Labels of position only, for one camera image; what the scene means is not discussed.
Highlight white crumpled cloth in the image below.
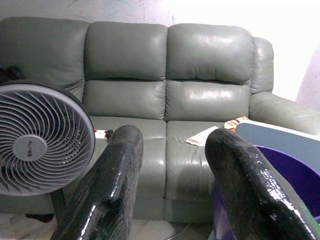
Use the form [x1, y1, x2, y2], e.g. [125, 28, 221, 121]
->
[185, 125, 220, 146]

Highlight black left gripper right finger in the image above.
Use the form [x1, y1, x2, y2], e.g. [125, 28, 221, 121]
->
[204, 128, 320, 240]

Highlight black floor fan grey grille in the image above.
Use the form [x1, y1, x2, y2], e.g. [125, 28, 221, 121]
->
[0, 79, 97, 224]

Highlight grey-green leather sofa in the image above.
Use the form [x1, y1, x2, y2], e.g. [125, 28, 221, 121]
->
[0, 15, 320, 224]

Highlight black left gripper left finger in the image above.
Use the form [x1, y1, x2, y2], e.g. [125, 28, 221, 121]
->
[49, 124, 145, 240]

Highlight pale blue flat board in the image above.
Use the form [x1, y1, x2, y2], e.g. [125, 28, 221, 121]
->
[235, 121, 320, 176]

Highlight purple plastic rubbish bin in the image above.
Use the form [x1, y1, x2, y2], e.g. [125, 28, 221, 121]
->
[210, 144, 320, 240]

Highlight white power strip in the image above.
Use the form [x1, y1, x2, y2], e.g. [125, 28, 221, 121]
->
[94, 128, 115, 141]

